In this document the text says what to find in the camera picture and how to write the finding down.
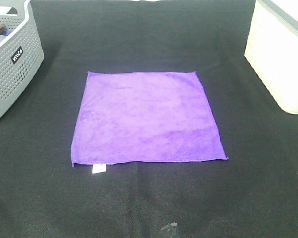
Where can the purple microfiber towel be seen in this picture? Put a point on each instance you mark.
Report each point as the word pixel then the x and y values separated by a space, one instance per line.
pixel 162 117

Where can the grey perforated laundry basket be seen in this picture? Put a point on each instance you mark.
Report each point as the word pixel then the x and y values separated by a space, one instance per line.
pixel 21 52

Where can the white storage box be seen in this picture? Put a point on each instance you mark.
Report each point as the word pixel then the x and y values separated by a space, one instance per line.
pixel 272 50

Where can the black table cover cloth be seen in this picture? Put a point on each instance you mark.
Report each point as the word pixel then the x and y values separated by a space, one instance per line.
pixel 254 194

